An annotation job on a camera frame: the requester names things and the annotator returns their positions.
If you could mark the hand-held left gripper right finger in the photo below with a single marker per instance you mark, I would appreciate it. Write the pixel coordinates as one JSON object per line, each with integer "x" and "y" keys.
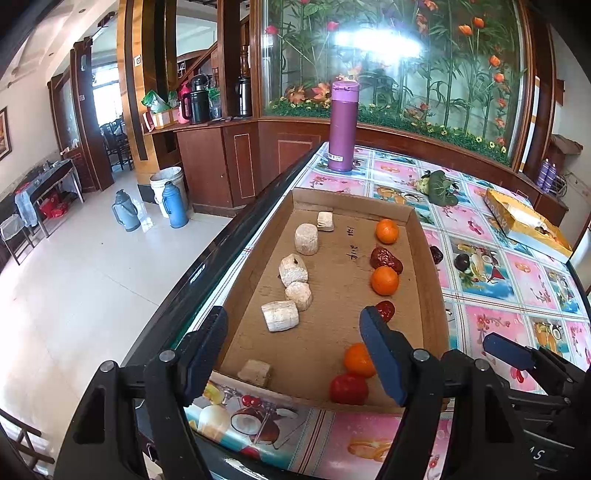
{"x": 385, "y": 357}

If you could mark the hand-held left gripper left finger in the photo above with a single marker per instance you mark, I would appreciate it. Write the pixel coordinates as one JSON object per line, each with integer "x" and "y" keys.
{"x": 207, "y": 357}

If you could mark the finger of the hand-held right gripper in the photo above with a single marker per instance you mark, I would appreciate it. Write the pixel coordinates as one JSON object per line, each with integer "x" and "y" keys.
{"x": 508, "y": 350}

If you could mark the orange tangerine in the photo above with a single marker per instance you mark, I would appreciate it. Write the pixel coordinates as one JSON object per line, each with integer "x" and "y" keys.
{"x": 358, "y": 360}
{"x": 387, "y": 230}
{"x": 384, "y": 280}

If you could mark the shiny red date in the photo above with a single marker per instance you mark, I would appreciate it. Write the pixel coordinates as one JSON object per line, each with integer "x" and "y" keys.
{"x": 385, "y": 310}

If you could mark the red tomato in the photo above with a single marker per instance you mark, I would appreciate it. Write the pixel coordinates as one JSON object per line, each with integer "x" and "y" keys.
{"x": 349, "y": 389}

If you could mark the tan sugarcane piece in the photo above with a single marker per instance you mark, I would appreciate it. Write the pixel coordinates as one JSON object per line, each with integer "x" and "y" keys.
{"x": 254, "y": 370}

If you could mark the large white sugarcane piece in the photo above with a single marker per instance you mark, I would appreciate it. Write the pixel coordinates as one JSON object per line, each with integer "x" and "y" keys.
{"x": 279, "y": 315}

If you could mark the brown cardboard tray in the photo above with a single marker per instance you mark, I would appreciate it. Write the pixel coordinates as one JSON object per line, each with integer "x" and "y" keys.
{"x": 332, "y": 286}

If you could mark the fruit printed tablecloth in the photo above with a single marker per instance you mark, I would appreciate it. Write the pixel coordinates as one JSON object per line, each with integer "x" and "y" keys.
{"x": 489, "y": 295}

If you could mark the large wrinkled red date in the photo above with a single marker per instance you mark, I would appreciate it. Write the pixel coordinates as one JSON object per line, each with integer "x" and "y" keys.
{"x": 385, "y": 260}

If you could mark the dark purple plum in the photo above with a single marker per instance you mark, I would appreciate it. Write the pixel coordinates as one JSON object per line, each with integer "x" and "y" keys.
{"x": 461, "y": 262}

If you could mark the small dark red date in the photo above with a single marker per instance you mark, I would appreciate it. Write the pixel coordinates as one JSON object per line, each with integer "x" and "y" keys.
{"x": 436, "y": 254}

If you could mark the yellow cardboard box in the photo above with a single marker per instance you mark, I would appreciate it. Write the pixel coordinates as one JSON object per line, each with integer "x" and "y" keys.
{"x": 526, "y": 221}

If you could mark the round white sugarcane piece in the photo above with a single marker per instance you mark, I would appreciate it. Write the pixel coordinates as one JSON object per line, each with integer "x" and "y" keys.
{"x": 306, "y": 238}

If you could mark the small white sugarcane piece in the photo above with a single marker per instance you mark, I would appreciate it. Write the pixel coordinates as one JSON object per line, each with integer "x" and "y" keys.
{"x": 325, "y": 221}

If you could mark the blue thermos jug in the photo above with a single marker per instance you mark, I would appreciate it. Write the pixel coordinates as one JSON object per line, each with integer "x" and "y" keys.
{"x": 174, "y": 204}

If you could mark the grey thermos jug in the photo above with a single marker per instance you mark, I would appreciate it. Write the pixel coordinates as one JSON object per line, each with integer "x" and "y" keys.
{"x": 125, "y": 211}

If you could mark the green leaf vegetable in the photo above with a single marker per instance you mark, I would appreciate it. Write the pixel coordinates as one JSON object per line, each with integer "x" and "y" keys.
{"x": 438, "y": 187}

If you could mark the purple spray bottles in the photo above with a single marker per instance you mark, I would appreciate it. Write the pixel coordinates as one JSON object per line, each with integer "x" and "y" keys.
{"x": 547, "y": 175}

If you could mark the white plastic bucket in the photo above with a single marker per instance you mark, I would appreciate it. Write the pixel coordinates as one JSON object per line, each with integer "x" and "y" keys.
{"x": 164, "y": 180}

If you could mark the wooden cabinet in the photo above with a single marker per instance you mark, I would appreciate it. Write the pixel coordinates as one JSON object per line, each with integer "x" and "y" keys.
{"x": 217, "y": 161}

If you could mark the wooden chair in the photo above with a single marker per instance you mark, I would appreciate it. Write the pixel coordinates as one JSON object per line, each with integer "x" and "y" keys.
{"x": 23, "y": 438}

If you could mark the brown cardboard box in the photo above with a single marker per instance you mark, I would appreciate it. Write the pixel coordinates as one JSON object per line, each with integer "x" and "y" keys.
{"x": 565, "y": 145}

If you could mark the red bag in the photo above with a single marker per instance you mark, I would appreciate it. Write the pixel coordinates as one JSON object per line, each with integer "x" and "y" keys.
{"x": 53, "y": 207}

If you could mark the dark wooden chairs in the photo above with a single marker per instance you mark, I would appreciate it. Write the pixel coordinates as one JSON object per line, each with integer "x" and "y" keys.
{"x": 115, "y": 143}

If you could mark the purple thermos bottle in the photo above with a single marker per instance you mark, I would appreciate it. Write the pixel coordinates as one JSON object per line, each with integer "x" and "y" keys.
{"x": 342, "y": 124}

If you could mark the blue cloth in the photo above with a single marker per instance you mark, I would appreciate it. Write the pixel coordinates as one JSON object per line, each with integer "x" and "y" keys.
{"x": 25, "y": 205}

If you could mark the dark side table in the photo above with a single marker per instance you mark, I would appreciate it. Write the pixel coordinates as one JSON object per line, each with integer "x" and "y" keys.
{"x": 55, "y": 170}

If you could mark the black kettle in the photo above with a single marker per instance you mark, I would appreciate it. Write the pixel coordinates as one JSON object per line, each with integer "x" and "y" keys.
{"x": 199, "y": 108}

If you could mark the pink bottle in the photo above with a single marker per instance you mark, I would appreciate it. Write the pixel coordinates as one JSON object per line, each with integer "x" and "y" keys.
{"x": 183, "y": 104}

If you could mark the green snack bags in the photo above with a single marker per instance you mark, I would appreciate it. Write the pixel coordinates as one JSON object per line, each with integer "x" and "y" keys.
{"x": 154, "y": 101}

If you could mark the black coffee thermos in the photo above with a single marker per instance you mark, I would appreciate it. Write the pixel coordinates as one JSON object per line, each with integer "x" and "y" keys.
{"x": 243, "y": 97}

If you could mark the black silver thermos flask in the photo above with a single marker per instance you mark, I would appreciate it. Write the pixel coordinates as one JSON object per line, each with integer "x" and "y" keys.
{"x": 199, "y": 82}

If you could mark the flower mural glass panel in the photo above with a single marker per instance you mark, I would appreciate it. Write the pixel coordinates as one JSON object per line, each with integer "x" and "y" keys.
{"x": 415, "y": 69}

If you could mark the framed wall picture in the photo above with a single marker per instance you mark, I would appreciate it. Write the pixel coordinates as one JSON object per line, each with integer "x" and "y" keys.
{"x": 2, "y": 134}

